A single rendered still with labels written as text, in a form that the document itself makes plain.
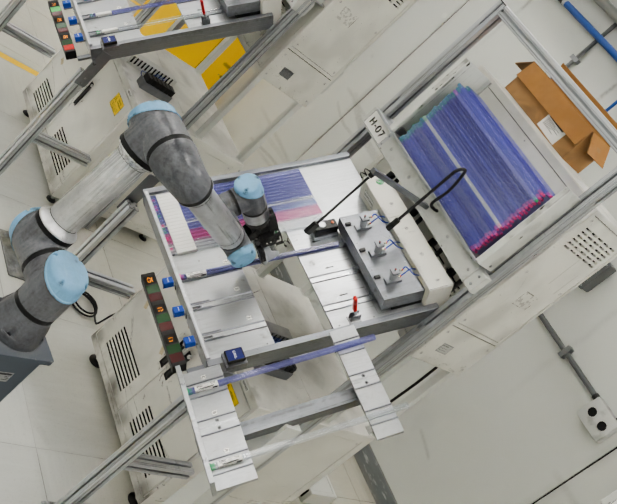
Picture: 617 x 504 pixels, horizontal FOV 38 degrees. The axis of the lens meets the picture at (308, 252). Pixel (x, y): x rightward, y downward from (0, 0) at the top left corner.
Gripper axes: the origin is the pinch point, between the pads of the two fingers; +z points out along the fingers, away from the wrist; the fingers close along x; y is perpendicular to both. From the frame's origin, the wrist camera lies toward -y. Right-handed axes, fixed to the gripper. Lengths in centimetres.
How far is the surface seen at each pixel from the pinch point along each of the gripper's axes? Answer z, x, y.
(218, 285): -3.0, -5.1, -14.8
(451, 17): 108, 188, 159
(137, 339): 44, 21, -47
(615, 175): -22, -33, 95
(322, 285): 4.4, -13.6, 13.8
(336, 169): 10.4, 31.9, 36.6
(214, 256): -2.5, 6.0, -12.7
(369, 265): 2.1, -14.7, 28.8
